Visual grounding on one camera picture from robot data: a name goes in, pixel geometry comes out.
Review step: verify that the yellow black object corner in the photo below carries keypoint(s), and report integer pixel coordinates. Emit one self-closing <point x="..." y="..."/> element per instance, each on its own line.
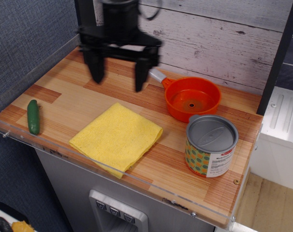
<point x="19" y="226"/>

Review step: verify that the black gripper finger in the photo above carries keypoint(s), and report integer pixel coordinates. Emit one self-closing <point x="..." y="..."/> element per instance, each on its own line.
<point x="142" y="67"/>
<point x="95" y="61"/>

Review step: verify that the clear acrylic front guard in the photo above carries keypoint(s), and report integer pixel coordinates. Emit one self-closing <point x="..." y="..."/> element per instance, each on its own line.
<point x="164" y="168"/>

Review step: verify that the silver water dispenser panel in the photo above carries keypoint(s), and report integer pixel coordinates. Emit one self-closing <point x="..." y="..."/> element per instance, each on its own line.
<point x="115" y="216"/>

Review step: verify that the grey toy fridge cabinet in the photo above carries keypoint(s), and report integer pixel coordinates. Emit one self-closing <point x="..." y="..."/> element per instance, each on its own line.
<point x="73" y="176"/>

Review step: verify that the patterned can grey lid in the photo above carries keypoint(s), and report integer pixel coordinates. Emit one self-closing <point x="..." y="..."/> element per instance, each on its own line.
<point x="210" y="145"/>

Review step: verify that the black left shelf post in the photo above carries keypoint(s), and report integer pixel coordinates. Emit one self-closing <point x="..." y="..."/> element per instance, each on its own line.
<point x="85" y="12"/>

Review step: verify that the green toy pickle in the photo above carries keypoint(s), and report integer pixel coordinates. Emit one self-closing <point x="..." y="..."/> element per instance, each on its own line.
<point x="33" y="117"/>

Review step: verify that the orange toy pot grey handle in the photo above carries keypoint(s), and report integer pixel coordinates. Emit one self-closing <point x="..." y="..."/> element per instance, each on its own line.
<point x="188" y="96"/>

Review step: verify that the white toy sink unit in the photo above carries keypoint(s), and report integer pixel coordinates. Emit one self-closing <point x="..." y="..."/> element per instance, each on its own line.
<point x="272" y="157"/>

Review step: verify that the yellow folded towel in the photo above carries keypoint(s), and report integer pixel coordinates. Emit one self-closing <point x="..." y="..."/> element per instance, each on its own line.
<point x="117" y="139"/>

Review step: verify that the black right shelf post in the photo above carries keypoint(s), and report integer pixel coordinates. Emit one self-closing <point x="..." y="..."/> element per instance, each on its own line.
<point x="277" y="64"/>

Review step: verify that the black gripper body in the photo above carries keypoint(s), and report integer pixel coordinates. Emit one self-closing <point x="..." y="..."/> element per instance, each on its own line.
<point x="119" y="36"/>

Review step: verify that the black shelf post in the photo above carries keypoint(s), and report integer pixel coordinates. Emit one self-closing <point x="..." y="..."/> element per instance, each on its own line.
<point x="85" y="12"/>
<point x="277" y="64"/>

